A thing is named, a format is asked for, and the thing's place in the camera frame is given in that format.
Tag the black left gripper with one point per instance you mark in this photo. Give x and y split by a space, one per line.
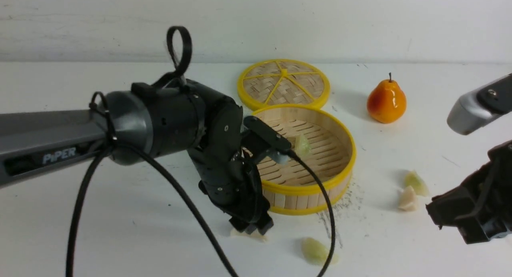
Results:
228 176

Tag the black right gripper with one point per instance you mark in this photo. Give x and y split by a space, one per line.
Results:
481 206

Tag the white dumpling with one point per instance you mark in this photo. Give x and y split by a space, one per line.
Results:
408 200
254 235

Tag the greenish dumpling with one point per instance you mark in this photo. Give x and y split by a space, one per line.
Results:
314 251
302 147
412 179

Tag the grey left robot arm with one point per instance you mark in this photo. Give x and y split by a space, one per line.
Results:
159 121

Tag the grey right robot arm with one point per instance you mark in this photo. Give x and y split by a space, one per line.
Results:
480 107

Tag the bamboo steamer tray yellow rim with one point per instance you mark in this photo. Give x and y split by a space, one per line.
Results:
290 188

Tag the woven bamboo steamer lid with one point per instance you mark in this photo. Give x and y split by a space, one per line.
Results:
283 81

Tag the orange toy pear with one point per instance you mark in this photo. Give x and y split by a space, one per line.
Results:
387 103

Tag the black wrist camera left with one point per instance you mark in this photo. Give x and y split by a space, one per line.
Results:
261 141

